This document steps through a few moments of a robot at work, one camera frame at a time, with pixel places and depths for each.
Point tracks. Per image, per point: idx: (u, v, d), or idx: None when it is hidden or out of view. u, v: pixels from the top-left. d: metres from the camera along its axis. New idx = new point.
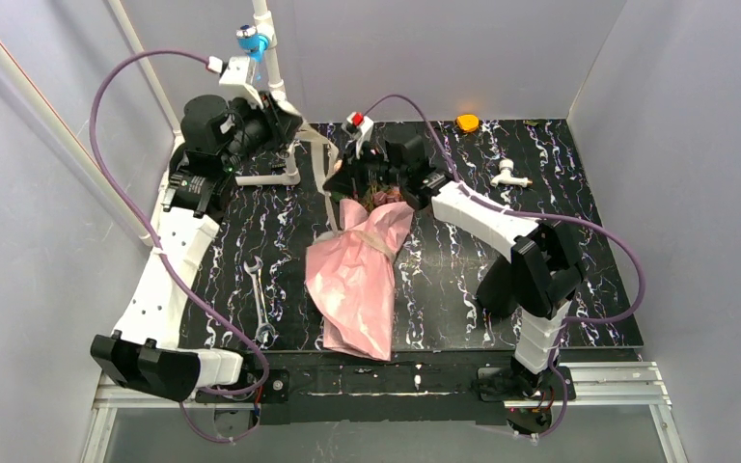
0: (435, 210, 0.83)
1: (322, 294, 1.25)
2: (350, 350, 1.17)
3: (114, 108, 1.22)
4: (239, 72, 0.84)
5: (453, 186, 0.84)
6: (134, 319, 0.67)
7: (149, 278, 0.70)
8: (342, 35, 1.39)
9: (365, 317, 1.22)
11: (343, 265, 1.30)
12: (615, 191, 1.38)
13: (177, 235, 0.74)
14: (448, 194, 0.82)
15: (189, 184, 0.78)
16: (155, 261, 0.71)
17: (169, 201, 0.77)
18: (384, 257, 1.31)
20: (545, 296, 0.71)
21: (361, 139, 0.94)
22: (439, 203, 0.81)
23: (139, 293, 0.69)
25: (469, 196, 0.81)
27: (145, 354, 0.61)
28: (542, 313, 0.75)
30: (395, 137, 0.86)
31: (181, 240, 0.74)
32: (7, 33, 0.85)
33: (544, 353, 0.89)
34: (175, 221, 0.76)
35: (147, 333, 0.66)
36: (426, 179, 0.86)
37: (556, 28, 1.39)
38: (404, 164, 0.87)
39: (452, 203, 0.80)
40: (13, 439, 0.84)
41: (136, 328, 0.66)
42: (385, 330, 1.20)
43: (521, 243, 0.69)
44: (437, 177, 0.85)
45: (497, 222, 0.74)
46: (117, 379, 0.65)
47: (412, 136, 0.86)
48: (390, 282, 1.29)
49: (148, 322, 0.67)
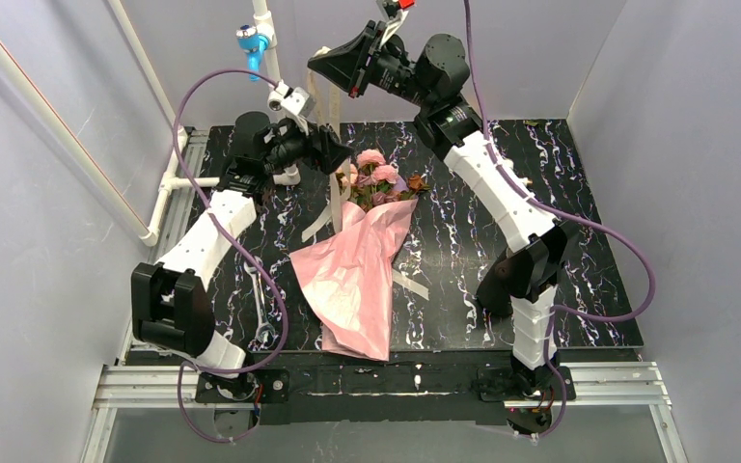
0: (450, 157, 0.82)
1: (320, 295, 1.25)
2: (348, 351, 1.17)
3: (114, 107, 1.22)
4: (296, 104, 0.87)
5: (481, 141, 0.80)
6: (178, 255, 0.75)
7: (198, 229, 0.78)
8: (342, 35, 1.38)
9: (362, 318, 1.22)
11: (339, 267, 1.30)
12: (615, 191, 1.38)
13: (226, 205, 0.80)
14: (472, 151, 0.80)
15: (239, 179, 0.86)
16: (205, 218, 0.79)
17: (223, 185, 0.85)
18: (380, 258, 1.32)
20: (531, 285, 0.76)
21: (397, 26, 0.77)
22: (461, 157, 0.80)
23: (187, 239, 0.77)
25: (496, 164, 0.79)
27: (182, 279, 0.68)
28: (521, 296, 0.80)
30: (437, 60, 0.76)
31: (231, 208, 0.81)
32: (7, 32, 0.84)
33: (536, 344, 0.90)
34: (227, 196, 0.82)
35: (189, 264, 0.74)
36: (450, 115, 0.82)
37: (556, 27, 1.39)
38: (433, 92, 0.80)
39: (474, 164, 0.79)
40: (13, 439, 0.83)
41: (178, 259, 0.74)
42: (383, 330, 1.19)
43: (536, 246, 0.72)
44: (462, 116, 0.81)
45: (516, 210, 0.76)
46: (143, 315, 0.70)
47: (456, 64, 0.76)
48: (389, 280, 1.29)
49: (188, 258, 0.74)
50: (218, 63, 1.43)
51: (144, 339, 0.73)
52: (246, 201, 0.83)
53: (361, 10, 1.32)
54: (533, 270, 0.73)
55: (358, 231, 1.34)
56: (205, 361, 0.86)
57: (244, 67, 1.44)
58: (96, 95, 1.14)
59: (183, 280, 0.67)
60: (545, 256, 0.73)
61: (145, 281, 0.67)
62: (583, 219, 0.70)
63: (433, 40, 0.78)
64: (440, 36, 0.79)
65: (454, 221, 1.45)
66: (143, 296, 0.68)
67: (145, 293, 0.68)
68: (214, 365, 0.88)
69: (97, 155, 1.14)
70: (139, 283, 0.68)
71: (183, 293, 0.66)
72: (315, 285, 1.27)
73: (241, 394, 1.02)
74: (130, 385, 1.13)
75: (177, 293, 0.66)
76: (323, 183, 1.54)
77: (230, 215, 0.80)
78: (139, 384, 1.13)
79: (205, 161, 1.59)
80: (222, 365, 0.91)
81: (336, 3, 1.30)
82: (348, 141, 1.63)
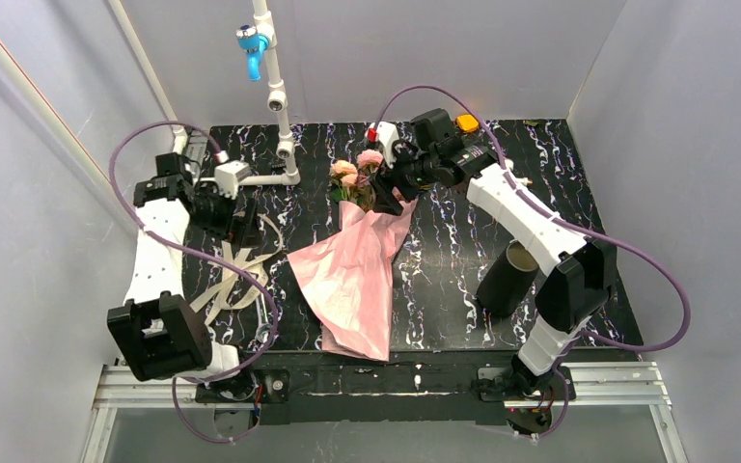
0: (468, 189, 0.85)
1: (320, 295, 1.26)
2: (348, 352, 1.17)
3: (115, 108, 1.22)
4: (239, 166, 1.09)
5: (499, 172, 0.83)
6: (143, 284, 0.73)
7: (145, 253, 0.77)
8: (342, 36, 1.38)
9: (362, 318, 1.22)
11: (339, 267, 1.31)
12: (615, 191, 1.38)
13: (158, 217, 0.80)
14: (490, 181, 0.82)
15: (155, 184, 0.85)
16: (145, 239, 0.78)
17: (141, 199, 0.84)
18: (380, 259, 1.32)
20: (573, 312, 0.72)
21: (385, 148, 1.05)
22: (480, 188, 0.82)
23: (140, 265, 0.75)
25: (515, 190, 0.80)
27: (166, 301, 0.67)
28: (562, 328, 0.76)
30: (419, 118, 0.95)
31: (164, 219, 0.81)
32: (8, 33, 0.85)
33: (552, 359, 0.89)
34: (158, 208, 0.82)
35: (163, 288, 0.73)
36: (466, 152, 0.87)
37: (556, 27, 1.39)
38: (433, 142, 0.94)
39: (493, 193, 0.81)
40: (13, 439, 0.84)
41: (148, 290, 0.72)
42: (383, 330, 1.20)
43: (566, 263, 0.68)
44: (479, 152, 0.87)
45: (540, 228, 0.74)
46: (140, 357, 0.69)
47: (435, 114, 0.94)
48: (388, 281, 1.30)
49: (156, 284, 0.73)
50: (219, 63, 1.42)
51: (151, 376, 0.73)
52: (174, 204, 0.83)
53: (361, 10, 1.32)
54: (569, 290, 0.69)
55: (357, 231, 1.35)
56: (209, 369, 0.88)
57: (244, 68, 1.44)
58: (96, 95, 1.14)
59: (169, 302, 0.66)
60: (578, 274, 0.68)
61: (123, 323, 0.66)
62: (609, 235, 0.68)
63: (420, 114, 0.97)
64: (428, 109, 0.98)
65: (454, 222, 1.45)
66: (129, 336, 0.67)
67: (131, 332, 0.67)
68: (220, 368, 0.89)
69: (97, 156, 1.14)
70: (120, 325, 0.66)
71: (176, 319, 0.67)
72: (315, 286, 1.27)
73: (241, 394, 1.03)
74: (130, 385, 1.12)
75: (167, 316, 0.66)
76: (323, 182, 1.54)
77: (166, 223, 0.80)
78: (139, 384, 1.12)
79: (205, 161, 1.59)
80: (222, 367, 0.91)
81: (335, 3, 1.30)
82: (348, 141, 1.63)
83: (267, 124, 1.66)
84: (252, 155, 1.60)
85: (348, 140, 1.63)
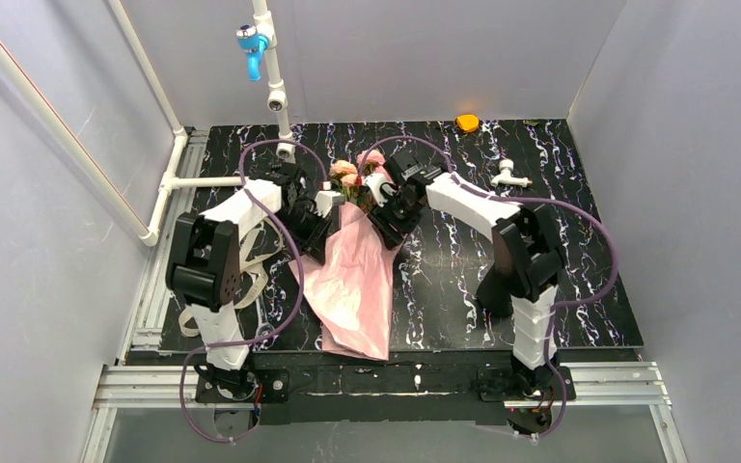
0: (428, 198, 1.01)
1: (320, 296, 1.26)
2: (348, 352, 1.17)
3: (115, 108, 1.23)
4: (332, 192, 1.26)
5: (447, 178, 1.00)
6: (219, 211, 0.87)
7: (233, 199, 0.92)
8: (342, 36, 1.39)
9: (362, 319, 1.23)
11: (339, 269, 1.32)
12: (615, 191, 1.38)
13: (260, 187, 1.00)
14: (441, 185, 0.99)
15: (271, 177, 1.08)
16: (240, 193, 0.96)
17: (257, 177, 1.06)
18: (380, 261, 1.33)
20: (524, 270, 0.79)
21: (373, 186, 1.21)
22: (434, 191, 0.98)
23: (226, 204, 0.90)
25: (458, 185, 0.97)
27: (221, 228, 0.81)
28: (525, 293, 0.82)
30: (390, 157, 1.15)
31: (262, 189, 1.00)
32: (7, 33, 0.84)
33: (536, 343, 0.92)
34: (261, 184, 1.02)
35: (230, 216, 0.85)
36: (425, 172, 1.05)
37: (556, 26, 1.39)
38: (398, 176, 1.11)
39: (444, 192, 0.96)
40: (13, 441, 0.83)
41: (217, 214, 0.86)
42: (384, 331, 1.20)
43: (503, 225, 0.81)
44: (433, 172, 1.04)
45: (481, 206, 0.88)
46: (176, 263, 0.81)
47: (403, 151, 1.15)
48: (389, 282, 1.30)
49: (228, 213, 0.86)
50: (219, 62, 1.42)
51: (175, 286, 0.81)
52: (275, 188, 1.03)
53: (361, 9, 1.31)
54: (510, 248, 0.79)
55: (360, 234, 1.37)
56: (216, 334, 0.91)
57: (244, 68, 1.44)
58: (96, 95, 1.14)
59: (223, 229, 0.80)
60: (516, 235, 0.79)
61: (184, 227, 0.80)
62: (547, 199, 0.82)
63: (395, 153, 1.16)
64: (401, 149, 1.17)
65: (454, 222, 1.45)
66: (182, 239, 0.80)
67: (184, 237, 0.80)
68: (227, 338, 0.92)
69: (97, 156, 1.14)
70: (183, 228, 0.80)
71: (222, 238, 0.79)
72: (315, 285, 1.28)
73: (241, 394, 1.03)
74: (130, 385, 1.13)
75: (216, 237, 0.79)
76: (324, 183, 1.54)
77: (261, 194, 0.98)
78: (139, 384, 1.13)
79: (205, 161, 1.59)
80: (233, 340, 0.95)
81: (335, 3, 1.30)
82: (348, 141, 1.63)
83: (267, 124, 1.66)
84: (253, 155, 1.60)
85: (348, 140, 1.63)
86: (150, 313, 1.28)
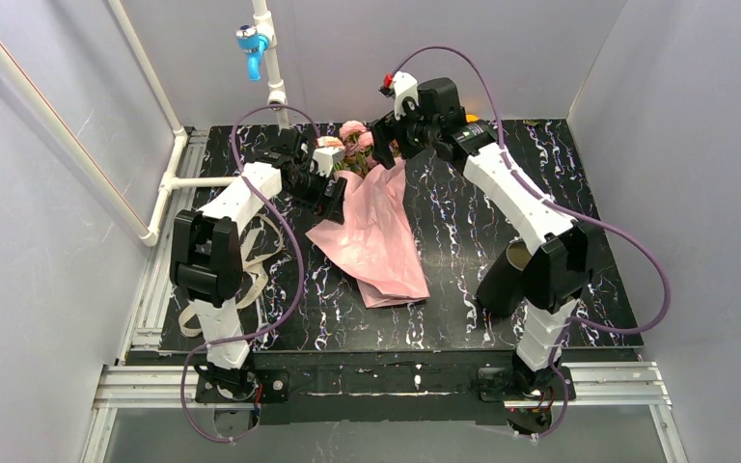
0: (467, 168, 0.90)
1: (350, 259, 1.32)
2: (394, 299, 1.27)
3: (114, 107, 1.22)
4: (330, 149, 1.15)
5: (496, 151, 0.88)
6: (217, 206, 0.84)
7: (232, 190, 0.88)
8: (342, 35, 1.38)
9: (394, 266, 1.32)
11: (357, 231, 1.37)
12: (615, 191, 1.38)
13: (258, 173, 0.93)
14: (487, 160, 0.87)
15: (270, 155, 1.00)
16: (239, 182, 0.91)
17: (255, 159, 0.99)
18: (392, 210, 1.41)
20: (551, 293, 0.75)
21: (397, 101, 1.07)
22: (477, 166, 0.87)
23: (225, 196, 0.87)
25: (510, 170, 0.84)
27: (221, 225, 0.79)
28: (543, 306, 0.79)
30: (427, 87, 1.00)
31: (260, 176, 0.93)
32: (6, 33, 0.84)
33: (544, 350, 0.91)
34: (259, 167, 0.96)
35: (228, 214, 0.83)
36: (467, 130, 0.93)
37: (556, 27, 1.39)
38: (435, 112, 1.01)
39: (488, 171, 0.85)
40: (12, 441, 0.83)
41: (216, 210, 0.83)
42: (417, 270, 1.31)
43: (551, 245, 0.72)
44: (479, 132, 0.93)
45: (529, 210, 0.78)
46: (178, 261, 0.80)
47: (446, 85, 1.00)
48: (406, 227, 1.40)
49: (227, 210, 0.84)
50: (219, 62, 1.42)
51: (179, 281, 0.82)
52: (275, 173, 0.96)
53: (361, 9, 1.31)
54: (549, 272, 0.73)
55: (363, 190, 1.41)
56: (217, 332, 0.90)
57: (244, 68, 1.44)
58: (95, 95, 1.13)
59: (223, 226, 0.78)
60: (559, 258, 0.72)
61: (183, 227, 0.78)
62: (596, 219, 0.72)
63: (437, 83, 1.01)
64: (443, 81, 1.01)
65: (454, 221, 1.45)
66: (183, 239, 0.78)
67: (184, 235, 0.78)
68: (230, 333, 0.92)
69: (97, 155, 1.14)
70: (181, 227, 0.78)
71: (223, 235, 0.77)
72: (341, 254, 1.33)
73: (241, 394, 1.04)
74: (130, 385, 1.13)
75: (216, 235, 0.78)
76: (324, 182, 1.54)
77: (260, 178, 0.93)
78: (139, 384, 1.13)
79: (205, 161, 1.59)
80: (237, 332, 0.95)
81: (335, 3, 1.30)
82: None
83: (267, 124, 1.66)
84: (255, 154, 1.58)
85: None
86: (150, 313, 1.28)
